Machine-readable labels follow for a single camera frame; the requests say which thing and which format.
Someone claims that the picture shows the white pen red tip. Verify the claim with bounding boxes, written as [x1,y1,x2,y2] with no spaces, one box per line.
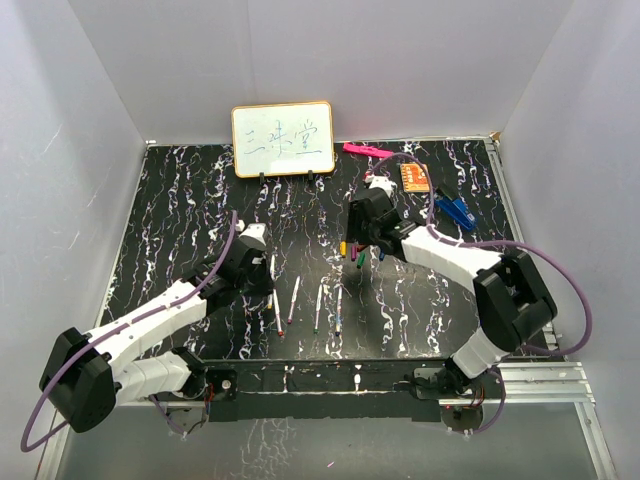
[272,288,284,337]

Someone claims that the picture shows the white pen yellow tip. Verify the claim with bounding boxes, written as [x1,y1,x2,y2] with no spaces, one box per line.
[267,254,276,310]

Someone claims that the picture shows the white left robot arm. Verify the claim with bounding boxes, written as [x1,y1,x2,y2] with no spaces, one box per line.
[39,223,273,433]

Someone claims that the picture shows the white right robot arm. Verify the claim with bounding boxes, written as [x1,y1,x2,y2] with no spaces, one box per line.
[346,187,557,397]

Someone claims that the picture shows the white pen purple tip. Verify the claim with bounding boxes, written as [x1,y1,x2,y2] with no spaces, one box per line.
[287,275,301,324]

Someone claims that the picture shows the white pen green tip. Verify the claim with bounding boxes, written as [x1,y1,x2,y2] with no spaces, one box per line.
[313,284,324,335]

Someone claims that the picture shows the white pen blue tip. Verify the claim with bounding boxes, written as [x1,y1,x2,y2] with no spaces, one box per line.
[335,285,343,337]

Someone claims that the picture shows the orange spiral notebook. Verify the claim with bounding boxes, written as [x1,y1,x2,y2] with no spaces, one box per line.
[400,163,430,193]

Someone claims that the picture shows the pink plastic clip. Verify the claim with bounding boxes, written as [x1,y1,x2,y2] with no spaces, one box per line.
[342,142,393,159]

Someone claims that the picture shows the blue stapler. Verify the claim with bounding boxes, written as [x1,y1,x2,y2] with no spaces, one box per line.
[435,184,476,231]

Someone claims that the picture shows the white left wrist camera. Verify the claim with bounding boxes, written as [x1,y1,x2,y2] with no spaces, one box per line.
[239,223,268,250]

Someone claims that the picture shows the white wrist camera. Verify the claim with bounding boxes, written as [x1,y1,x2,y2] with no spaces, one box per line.
[239,223,268,250]
[364,173,397,198]

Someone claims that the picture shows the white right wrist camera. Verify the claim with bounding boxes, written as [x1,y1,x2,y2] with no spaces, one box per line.
[364,173,397,198]

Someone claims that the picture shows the white board with yellow frame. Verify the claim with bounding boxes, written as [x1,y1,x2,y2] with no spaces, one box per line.
[231,101,335,178]

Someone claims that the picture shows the black front mounting rail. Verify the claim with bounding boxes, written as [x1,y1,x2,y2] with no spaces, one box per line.
[204,359,453,422]

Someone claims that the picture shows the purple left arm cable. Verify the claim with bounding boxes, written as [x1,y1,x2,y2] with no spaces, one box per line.
[19,210,240,454]

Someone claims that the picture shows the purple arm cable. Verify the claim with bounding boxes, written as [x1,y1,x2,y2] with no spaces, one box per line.
[364,153,594,435]
[19,210,240,454]

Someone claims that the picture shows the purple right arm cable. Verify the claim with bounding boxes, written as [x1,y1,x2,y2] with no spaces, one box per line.
[364,153,594,435]

